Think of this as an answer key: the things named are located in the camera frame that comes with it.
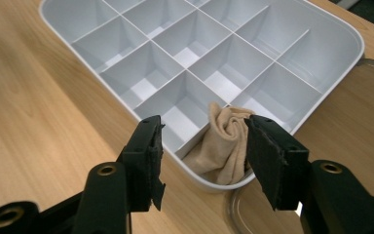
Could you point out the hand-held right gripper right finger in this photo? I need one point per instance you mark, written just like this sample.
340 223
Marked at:
276 165

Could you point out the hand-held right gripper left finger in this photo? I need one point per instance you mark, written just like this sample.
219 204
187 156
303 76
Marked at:
142 162

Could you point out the beige sock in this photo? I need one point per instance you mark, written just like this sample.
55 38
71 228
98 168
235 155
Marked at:
222 149

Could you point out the white divided storage box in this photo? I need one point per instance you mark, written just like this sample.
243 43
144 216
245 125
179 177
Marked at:
181 48

